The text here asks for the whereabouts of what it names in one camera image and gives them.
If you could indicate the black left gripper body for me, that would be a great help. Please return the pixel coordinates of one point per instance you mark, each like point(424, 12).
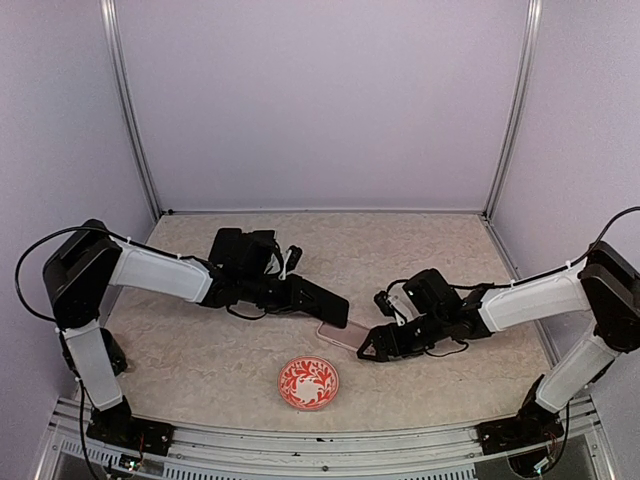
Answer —
point(278, 300)

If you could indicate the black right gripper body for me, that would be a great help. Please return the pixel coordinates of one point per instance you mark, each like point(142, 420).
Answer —
point(416, 342)

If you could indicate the black phone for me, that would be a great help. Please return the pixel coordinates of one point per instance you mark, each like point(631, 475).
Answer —
point(322, 302)

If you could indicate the clear pink phone case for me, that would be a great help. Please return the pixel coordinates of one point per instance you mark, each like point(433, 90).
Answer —
point(350, 338)

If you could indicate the black phone case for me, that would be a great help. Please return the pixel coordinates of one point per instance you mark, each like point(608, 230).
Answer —
point(226, 248)

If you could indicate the light blue phone case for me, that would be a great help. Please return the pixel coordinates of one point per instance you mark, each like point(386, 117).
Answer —
point(265, 238)

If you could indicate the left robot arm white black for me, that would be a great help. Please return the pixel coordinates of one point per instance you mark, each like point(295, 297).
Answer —
point(241, 266)

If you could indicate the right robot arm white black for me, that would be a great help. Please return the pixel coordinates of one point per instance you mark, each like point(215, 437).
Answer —
point(600, 290)

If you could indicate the red white patterned bowl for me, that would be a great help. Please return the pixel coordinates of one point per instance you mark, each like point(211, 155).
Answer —
point(308, 383)

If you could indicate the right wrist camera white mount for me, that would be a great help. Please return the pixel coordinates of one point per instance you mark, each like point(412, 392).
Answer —
point(391, 306)

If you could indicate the front aluminium rail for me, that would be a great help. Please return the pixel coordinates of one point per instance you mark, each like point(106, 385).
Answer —
point(202, 452)

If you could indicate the right aluminium frame post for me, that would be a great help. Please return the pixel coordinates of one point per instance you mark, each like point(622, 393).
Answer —
point(516, 110)

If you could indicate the aluminium frame post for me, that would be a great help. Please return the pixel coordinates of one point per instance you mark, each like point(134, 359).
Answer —
point(516, 110)
point(110, 23)

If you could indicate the left aluminium frame post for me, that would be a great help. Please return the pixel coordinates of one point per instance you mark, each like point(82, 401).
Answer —
point(110, 23)

